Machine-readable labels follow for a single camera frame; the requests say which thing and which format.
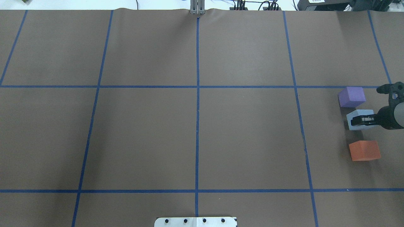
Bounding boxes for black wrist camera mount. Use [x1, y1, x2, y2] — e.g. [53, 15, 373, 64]
[376, 82, 404, 108]

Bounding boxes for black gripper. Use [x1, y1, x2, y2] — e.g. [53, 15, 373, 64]
[352, 105, 403, 130]

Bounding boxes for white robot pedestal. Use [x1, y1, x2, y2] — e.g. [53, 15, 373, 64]
[154, 217, 238, 227]

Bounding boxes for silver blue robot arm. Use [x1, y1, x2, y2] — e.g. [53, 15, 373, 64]
[346, 102, 404, 131]

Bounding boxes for black cable connectors cluster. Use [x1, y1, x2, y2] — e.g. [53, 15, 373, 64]
[229, 0, 281, 11]

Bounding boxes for black equipment box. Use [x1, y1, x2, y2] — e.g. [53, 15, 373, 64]
[297, 0, 351, 11]

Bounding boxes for orange foam block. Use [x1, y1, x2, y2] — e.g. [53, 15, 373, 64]
[349, 141, 381, 161]

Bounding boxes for purple foam block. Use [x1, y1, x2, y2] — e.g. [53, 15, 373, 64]
[338, 86, 366, 108]

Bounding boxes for brown paper table cover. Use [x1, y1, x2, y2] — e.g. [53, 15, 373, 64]
[1, 9, 403, 227]

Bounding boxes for light blue foam block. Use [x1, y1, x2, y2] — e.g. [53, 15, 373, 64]
[346, 109, 375, 131]

